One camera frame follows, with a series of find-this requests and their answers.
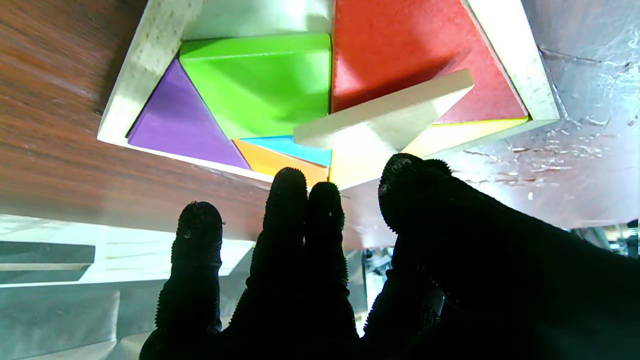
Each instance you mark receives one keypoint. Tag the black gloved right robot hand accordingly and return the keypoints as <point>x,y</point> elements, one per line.
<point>400,290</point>

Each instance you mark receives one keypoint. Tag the large yellow tangram triangle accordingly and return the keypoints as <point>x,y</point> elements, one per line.
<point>450,137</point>

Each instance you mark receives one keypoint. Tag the orange tangram parallelogram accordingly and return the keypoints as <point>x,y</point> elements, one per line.
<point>280,162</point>

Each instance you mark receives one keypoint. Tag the small natural wood triangle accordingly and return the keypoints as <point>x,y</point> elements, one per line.
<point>385,115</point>

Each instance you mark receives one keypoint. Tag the blue tangram triangle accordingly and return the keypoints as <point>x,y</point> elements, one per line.
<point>295,147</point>

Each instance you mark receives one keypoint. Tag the large red tangram triangle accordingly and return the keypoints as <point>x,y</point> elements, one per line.
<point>400,50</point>

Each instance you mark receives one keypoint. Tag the green tangram square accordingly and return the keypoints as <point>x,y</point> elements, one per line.
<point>260,80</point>

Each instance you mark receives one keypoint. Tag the purple tangram triangle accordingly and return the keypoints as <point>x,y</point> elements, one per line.
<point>182,122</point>

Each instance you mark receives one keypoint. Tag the square wooden puzzle tray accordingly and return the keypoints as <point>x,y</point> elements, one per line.
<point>150,55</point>

